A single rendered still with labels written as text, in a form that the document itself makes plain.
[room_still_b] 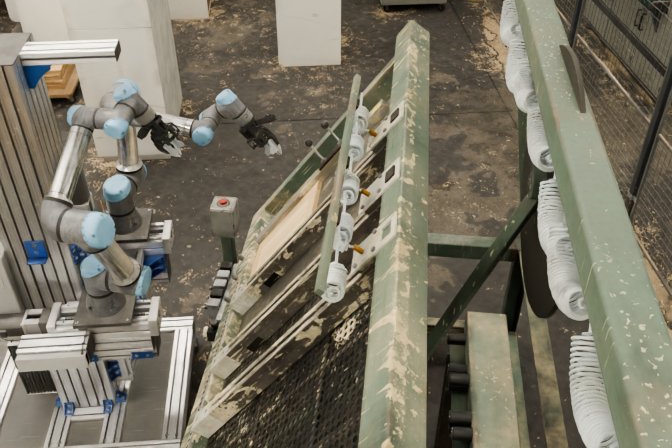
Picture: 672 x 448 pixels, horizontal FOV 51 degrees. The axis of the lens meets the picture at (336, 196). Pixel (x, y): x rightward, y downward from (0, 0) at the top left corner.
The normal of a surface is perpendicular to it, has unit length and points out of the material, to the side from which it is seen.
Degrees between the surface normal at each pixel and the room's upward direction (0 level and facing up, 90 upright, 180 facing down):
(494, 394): 0
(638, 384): 0
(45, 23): 90
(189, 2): 90
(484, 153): 0
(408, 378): 36
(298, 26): 90
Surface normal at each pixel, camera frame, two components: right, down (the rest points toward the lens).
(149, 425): 0.00, -0.79
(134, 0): 0.08, 0.61
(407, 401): 0.58, -0.61
